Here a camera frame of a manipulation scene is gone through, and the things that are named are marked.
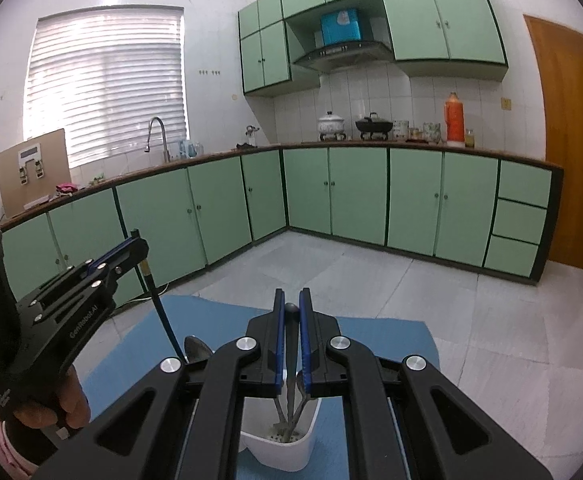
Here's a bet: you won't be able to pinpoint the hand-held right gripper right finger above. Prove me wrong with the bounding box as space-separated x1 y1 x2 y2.
299 287 555 480

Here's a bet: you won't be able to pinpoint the orange thermos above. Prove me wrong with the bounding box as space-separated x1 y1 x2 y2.
445 92 465 147

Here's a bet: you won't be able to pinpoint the white cable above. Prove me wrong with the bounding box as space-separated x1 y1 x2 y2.
114 282 169 316

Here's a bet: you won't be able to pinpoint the white cooking pot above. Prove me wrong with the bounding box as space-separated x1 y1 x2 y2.
317 111 347 136

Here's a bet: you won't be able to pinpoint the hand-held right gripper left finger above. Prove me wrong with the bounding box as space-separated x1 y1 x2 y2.
34 287 288 480

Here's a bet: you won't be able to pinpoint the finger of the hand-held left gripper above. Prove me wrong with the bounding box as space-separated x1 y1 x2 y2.
38 237 139 296
16 239 150 329

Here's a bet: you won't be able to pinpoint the green cabinets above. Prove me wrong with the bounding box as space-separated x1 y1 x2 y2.
237 0 509 98
0 142 565 306

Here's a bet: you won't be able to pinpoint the white window blinds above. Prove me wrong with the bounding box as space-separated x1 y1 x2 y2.
24 6 190 170

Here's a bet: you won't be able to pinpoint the white two-compartment utensil holder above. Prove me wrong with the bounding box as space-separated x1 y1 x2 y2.
240 395 323 474

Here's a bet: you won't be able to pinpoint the silver spoon patterned handle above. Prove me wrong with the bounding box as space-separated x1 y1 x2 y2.
184 336 215 365

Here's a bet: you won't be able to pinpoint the green lower cabinets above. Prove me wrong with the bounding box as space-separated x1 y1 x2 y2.
0 142 565 306

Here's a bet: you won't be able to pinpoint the black spoon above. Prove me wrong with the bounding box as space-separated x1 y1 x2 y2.
283 302 301 441

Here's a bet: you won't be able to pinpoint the plain silver spoon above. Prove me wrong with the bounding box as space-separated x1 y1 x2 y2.
290 371 317 438

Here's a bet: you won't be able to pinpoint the black range hood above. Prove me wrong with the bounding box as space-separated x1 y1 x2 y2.
291 40 393 73

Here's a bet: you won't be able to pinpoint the blue tablecloth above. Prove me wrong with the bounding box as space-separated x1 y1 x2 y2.
78 294 439 480

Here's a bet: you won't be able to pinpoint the green upper cabinets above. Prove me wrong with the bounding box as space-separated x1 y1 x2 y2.
237 0 509 98

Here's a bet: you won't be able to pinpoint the wooden door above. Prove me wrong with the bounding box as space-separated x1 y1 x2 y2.
523 15 583 273

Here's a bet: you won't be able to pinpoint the steel kitchen faucet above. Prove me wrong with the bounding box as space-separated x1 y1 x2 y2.
144 116 170 164

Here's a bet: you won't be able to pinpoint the clear plastic bottles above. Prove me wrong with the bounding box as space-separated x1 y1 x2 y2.
177 140 206 160

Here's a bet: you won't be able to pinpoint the brown cardboard box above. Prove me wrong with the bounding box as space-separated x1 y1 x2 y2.
0 128 71 219

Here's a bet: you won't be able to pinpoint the black wok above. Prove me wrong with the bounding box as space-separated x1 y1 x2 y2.
355 112 395 136

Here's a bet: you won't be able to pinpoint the person's left hand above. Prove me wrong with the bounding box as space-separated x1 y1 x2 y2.
14 364 92 433

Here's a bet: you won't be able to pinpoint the blue box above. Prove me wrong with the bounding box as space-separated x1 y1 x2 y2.
320 7 362 46

